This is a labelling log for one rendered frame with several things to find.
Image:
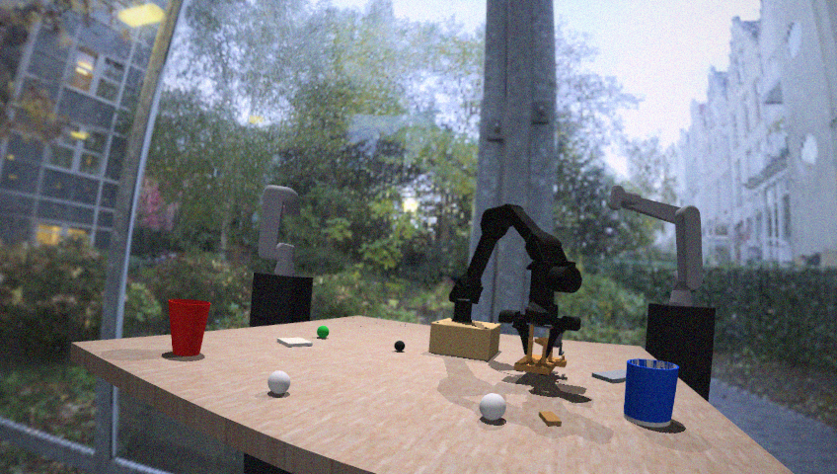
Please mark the white ball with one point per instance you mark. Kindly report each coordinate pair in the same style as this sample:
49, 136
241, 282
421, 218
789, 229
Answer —
278, 382
492, 406

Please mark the blue mug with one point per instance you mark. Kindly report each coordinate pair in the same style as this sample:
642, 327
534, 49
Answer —
650, 391

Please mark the red plastic cup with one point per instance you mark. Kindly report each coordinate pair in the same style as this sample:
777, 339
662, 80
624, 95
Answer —
187, 322

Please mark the white square tile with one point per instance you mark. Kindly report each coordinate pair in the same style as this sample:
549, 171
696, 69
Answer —
294, 342

